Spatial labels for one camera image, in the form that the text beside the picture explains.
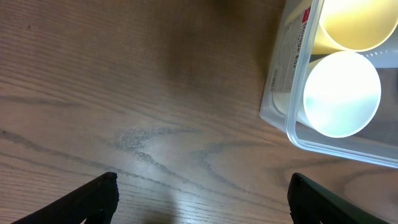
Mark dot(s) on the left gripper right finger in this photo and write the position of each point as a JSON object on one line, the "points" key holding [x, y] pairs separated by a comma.
{"points": [[311, 203]]}

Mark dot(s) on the yellow plastic cup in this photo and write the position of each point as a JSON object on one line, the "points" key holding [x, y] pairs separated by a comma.
{"points": [[344, 25]]}

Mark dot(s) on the clear plastic storage container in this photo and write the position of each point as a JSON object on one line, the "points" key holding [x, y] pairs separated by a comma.
{"points": [[376, 143]]}

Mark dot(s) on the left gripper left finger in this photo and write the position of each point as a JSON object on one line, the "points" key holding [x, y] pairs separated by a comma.
{"points": [[94, 202]]}

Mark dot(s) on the white plastic cup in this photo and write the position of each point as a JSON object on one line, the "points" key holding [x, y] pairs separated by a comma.
{"points": [[340, 96]]}

